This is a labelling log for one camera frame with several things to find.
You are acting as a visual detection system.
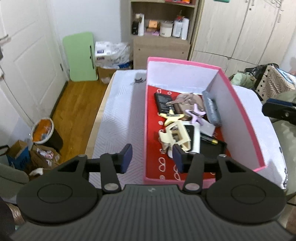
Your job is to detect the black square device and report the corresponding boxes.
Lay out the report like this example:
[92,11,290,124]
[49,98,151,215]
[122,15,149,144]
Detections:
[200,137,227,159]

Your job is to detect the AA battery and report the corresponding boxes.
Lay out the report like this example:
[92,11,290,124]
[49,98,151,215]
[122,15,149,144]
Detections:
[200,134,218,145]

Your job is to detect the white pocket wifi router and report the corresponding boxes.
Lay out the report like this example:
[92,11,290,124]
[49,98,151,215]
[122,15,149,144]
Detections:
[183,121,201,153]

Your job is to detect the cream claw hair clip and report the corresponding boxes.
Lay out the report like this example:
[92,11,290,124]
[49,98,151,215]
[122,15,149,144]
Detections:
[158,120,191,152]

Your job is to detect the white power adapter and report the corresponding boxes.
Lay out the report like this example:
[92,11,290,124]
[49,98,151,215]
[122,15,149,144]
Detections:
[200,118,216,137]

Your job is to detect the purple star hair clip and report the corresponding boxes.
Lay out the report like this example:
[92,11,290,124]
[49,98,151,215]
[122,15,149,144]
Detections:
[185,103,206,126]

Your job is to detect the yellow star hair clip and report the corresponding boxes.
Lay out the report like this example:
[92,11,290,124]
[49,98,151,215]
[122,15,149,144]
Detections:
[159,109,185,126]

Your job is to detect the grey router back cover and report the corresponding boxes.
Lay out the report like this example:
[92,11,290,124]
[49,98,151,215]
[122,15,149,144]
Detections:
[202,90,222,127]

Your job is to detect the pink storage box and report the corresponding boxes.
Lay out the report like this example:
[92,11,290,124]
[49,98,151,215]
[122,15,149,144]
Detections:
[142,56,266,189]

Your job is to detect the pink beige case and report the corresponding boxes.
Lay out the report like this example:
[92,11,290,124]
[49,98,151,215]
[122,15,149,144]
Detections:
[173,93,205,121]

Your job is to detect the silver keys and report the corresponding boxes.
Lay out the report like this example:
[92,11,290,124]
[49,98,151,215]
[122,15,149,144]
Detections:
[166,93,195,105]

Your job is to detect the black phone battery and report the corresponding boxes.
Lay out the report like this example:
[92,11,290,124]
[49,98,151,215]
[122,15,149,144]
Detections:
[154,93,175,114]

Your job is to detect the patterned tote bag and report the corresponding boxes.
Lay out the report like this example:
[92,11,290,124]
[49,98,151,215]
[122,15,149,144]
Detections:
[244,63,295,101]

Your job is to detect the red glasses pattern book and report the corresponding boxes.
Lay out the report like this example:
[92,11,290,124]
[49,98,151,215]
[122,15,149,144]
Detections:
[146,84,232,183]

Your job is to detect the white patterned table cloth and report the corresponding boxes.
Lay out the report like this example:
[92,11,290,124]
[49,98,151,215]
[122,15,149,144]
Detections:
[87,70,290,189]

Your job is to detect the green cloth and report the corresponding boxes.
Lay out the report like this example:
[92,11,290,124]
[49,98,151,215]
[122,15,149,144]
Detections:
[230,72,256,89]

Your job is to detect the brown paper bag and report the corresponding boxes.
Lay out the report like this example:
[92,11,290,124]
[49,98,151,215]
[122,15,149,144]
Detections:
[30,145,61,170]

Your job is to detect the black trash bin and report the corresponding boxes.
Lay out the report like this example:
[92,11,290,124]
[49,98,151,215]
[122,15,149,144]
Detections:
[31,118,63,153]

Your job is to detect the wooden wardrobe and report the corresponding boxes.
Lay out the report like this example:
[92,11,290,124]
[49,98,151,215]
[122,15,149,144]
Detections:
[189,1,295,76]

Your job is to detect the cardboard box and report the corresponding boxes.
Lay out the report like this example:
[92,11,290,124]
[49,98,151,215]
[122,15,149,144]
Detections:
[6,140,31,172]

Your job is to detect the tissue paper pack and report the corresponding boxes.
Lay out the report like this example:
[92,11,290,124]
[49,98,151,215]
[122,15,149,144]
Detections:
[94,41,132,69]

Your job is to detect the green folding table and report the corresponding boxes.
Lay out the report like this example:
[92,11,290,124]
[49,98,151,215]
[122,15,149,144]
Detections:
[63,32,98,82]

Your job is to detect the wooden shelf cabinet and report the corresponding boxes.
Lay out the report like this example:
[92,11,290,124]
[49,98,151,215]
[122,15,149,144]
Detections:
[129,0,200,69]

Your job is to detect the white door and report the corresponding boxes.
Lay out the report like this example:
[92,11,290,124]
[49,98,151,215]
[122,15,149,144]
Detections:
[1,1,67,126]

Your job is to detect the white tall bottle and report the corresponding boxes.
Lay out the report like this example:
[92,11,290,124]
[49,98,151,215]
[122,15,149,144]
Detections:
[181,18,190,40]

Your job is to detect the white bottle red cap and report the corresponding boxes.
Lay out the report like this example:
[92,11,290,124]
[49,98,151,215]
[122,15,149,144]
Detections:
[172,16,183,38]

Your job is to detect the white cream jar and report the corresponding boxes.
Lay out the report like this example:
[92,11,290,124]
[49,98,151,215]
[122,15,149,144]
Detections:
[159,21,173,38]

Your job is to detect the white spray bottle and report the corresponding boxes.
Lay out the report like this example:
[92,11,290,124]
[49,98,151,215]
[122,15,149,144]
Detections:
[135,13,144,36]

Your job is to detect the orange small box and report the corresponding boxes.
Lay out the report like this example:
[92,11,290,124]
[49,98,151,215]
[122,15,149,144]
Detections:
[148,20,158,29]

